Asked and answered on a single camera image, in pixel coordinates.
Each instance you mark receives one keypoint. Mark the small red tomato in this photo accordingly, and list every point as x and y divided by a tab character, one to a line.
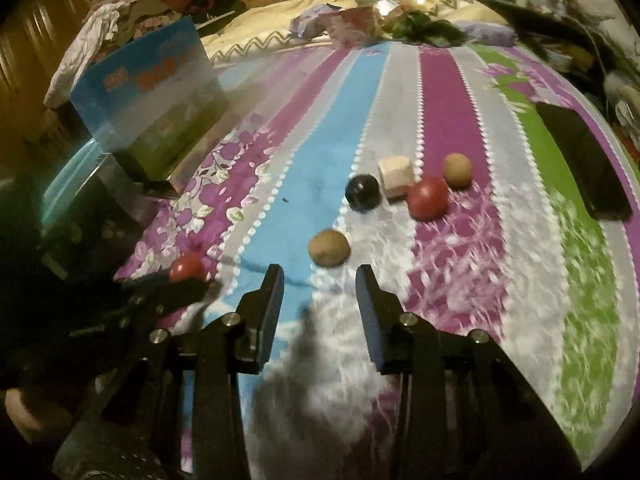
188	267

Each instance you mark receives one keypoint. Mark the black plum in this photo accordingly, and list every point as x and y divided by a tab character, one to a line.
364	193

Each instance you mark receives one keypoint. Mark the beige quilt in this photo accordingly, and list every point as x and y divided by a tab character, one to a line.
280	15

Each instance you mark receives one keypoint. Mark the blue printed carton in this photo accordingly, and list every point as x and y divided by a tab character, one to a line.
150	90

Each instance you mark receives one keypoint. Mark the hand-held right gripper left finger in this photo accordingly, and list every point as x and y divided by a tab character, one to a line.
270	310

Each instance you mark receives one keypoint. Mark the red packet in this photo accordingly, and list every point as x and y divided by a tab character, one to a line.
352	24

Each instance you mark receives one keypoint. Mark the green leafy vegetables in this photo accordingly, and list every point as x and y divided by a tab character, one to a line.
425	30

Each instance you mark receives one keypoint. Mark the pile of clothes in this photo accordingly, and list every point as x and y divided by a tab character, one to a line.
100	25

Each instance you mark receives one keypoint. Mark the striped floral bedsheet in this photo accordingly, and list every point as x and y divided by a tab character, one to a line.
320	135

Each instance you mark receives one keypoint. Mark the brown kiwi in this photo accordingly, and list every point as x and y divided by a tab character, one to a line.
328	247
457	170

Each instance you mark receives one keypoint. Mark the purple cloth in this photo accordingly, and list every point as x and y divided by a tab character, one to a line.
492	35

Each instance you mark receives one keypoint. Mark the person's left hand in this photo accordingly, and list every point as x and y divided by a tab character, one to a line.
32	412

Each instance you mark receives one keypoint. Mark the cream cube block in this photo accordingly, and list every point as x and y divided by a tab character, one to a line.
396	174

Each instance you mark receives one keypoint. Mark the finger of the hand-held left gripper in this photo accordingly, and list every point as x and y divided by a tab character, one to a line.
175	296
147	278

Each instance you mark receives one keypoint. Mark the purple packet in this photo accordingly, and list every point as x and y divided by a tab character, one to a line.
312	24

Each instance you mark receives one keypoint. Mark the clear plastic bag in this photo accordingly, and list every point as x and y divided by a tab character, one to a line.
397	6

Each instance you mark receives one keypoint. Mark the pile of household clutter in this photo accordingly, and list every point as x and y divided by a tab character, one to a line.
575	20

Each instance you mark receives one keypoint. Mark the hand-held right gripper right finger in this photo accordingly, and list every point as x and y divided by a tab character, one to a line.
371	312

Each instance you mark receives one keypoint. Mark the black flat box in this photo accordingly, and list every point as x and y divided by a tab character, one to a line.
582	160

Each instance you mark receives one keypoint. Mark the wooden wardrobe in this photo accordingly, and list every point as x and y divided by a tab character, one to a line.
30	60

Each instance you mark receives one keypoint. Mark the light blue plastic basin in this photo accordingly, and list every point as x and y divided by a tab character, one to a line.
62	172

